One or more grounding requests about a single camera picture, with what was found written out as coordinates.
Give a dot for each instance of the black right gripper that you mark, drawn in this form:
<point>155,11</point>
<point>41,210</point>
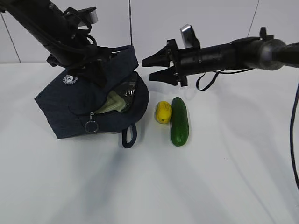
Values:
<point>168,57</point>

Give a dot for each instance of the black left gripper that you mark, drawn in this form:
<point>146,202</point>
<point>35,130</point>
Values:
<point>89,59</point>

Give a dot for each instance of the glass container with green lid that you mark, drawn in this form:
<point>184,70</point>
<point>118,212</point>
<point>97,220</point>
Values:
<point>114,102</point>

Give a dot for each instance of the yellow lemon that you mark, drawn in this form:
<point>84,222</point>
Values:
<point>163,112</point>

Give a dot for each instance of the dark navy lunch bag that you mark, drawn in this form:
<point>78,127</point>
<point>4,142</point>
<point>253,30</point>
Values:
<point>69,102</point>

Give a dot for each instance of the green cucumber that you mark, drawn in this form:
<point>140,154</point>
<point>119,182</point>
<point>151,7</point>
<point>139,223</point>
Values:
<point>179,122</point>

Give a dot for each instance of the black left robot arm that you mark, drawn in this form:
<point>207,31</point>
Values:
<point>65,34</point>

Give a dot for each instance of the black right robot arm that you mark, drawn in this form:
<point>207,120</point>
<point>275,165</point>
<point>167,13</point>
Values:
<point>259,52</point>

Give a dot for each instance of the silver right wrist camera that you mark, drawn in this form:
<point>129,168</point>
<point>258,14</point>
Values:
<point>189,37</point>

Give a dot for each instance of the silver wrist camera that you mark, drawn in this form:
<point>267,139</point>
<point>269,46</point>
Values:
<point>88,16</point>
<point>189,37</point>

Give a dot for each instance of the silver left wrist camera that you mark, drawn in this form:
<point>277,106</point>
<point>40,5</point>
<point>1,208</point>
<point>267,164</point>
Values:
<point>88,16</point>

